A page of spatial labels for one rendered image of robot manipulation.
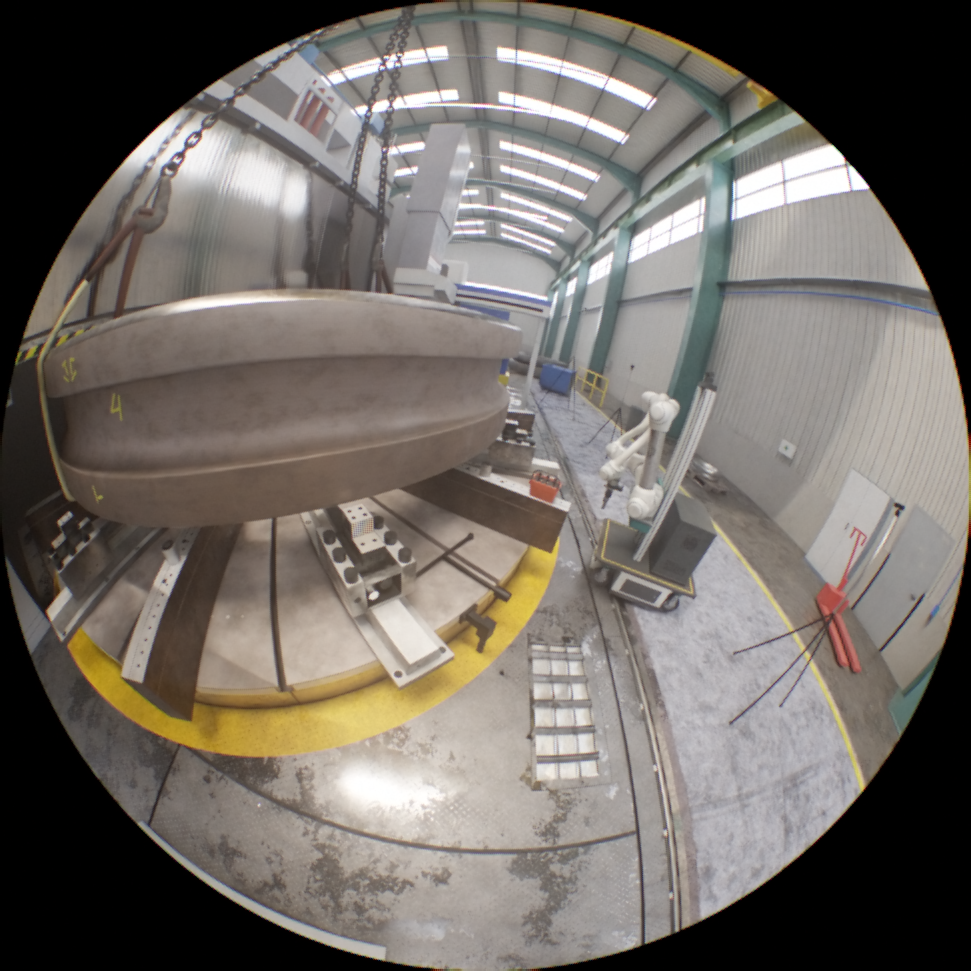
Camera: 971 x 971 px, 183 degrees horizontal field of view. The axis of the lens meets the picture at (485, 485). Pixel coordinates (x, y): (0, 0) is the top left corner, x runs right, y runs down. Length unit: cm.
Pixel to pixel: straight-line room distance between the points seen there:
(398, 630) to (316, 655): 44
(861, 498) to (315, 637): 705
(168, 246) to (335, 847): 419
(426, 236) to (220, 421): 525
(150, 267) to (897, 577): 981
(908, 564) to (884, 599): 71
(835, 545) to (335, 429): 689
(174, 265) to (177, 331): 231
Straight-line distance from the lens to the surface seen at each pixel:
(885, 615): 678
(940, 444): 698
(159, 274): 347
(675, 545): 240
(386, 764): 168
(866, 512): 644
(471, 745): 171
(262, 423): 139
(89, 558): 242
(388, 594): 151
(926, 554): 668
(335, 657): 155
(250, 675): 162
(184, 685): 164
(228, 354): 122
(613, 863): 194
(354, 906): 179
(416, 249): 607
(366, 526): 140
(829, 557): 661
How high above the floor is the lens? 166
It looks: 28 degrees down
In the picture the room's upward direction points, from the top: 12 degrees clockwise
